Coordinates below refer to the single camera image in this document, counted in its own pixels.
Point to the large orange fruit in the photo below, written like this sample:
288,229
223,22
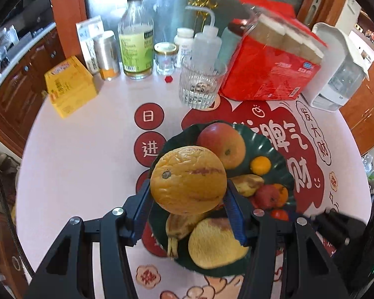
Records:
187,180

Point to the red paper roll package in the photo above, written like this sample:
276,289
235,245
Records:
268,68

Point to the silver can with orange base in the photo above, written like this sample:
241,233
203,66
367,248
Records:
107,59

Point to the small glass jar gold lid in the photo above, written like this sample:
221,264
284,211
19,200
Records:
165,59

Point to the yellow box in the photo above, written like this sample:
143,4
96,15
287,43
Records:
70,87

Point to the wooden side cabinet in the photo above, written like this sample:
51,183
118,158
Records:
364,109

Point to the small orange tangerine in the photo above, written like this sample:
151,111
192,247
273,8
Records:
261,165

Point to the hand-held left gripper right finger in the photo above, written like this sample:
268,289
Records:
237,219

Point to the white pill bottle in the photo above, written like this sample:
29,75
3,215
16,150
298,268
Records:
184,42

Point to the glass bottle with green label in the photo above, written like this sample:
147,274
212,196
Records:
135,46

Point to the wooden kitchen cabinet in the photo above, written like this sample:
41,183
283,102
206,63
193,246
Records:
21,84

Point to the ribbed glass cup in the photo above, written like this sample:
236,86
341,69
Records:
199,90

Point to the spotted yellow banana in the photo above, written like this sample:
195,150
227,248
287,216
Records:
182,227

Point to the pale green bottle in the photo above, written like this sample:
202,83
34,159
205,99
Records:
229,48

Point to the white carton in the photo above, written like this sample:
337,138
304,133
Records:
88,37

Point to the clear squeeze wash bottle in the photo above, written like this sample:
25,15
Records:
205,40

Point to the white countertop appliance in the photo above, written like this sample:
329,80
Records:
333,78

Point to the red apple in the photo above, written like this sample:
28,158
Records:
221,143

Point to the frosted glass door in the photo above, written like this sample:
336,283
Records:
165,6

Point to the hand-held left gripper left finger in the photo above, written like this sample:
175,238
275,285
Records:
140,218

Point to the dark green scalloped plate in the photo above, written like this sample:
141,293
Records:
261,140

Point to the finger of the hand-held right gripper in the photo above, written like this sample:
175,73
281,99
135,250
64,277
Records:
332,229

